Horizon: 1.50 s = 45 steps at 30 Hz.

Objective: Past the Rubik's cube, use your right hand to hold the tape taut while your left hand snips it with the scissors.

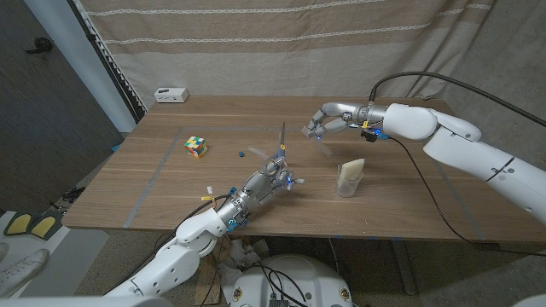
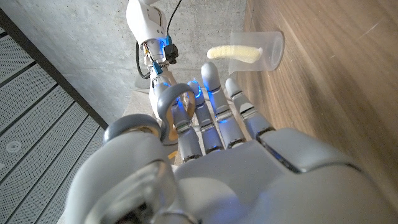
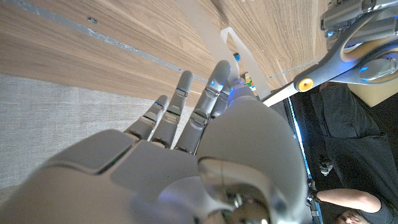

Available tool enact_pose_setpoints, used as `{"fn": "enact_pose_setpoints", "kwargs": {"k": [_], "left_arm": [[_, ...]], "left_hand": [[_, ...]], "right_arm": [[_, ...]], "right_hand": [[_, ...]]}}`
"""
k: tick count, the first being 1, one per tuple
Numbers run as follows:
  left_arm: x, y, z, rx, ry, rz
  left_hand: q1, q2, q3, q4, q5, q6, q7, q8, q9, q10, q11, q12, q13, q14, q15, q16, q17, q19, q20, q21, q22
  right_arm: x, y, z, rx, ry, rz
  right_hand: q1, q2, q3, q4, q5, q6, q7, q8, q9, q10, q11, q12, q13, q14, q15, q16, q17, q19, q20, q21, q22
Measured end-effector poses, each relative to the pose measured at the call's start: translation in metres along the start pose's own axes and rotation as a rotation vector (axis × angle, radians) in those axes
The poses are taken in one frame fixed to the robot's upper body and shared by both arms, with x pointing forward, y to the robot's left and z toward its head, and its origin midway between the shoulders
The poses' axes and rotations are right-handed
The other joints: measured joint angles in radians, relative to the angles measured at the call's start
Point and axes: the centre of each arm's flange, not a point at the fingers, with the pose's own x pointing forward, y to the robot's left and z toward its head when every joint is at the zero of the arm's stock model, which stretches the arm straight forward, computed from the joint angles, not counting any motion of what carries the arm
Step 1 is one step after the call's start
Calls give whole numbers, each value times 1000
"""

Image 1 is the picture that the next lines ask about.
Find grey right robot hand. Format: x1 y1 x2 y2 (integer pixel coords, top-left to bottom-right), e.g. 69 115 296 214
306 101 388 138

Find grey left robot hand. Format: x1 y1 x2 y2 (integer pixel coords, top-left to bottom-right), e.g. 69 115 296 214
215 155 306 229

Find clear tape strip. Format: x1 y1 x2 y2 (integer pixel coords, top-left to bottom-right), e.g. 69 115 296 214
300 125 333 158

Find orange and grey scissors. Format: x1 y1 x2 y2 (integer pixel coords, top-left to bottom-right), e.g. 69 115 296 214
262 121 295 192

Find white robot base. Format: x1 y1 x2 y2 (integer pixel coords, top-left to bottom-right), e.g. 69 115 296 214
229 254 354 307

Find Rubik's cube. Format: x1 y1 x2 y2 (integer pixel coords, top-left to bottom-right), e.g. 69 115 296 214
183 136 209 159

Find cream curved stick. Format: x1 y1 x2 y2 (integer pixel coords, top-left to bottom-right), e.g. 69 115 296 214
340 158 366 182

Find crumpled white paper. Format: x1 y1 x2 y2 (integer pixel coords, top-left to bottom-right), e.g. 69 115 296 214
217 238 270 299

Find clear plastic cup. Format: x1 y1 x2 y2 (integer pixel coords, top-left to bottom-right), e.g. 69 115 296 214
335 164 364 199

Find beige striped curtain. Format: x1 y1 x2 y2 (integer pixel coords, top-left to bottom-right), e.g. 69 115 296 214
78 0 496 110

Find white power strip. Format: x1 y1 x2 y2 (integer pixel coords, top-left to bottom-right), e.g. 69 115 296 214
154 87 190 104

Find grey metal table leg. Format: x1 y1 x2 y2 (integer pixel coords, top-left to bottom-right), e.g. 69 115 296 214
390 240 417 296

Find black zigzag edge strip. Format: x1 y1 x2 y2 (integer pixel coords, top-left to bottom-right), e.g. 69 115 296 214
67 0 148 125

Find black floor clutter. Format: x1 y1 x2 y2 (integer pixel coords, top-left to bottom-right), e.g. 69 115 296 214
62 186 86 204

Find yellow and black foot pedal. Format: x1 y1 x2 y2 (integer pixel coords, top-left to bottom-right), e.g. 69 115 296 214
3 211 33 237
29 214 59 240

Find white sneaker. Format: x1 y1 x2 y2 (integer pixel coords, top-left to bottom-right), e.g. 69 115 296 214
0 247 50 298

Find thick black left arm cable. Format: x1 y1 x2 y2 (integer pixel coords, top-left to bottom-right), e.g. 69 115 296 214
114 194 231 292

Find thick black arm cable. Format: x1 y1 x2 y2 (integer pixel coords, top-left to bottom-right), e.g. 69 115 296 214
369 71 546 129
114 194 231 292

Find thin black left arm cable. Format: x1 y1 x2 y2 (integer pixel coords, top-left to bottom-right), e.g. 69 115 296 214
200 238 227 307

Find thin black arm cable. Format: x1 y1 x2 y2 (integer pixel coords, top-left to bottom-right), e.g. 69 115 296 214
200 238 227 307
386 136 546 258

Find black looped base cable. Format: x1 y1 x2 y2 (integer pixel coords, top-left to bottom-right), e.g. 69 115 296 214
253 264 308 307

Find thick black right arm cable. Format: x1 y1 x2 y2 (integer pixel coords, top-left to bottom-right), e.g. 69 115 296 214
369 71 546 129

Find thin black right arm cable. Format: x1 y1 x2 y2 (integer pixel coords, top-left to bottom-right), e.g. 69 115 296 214
386 136 546 258

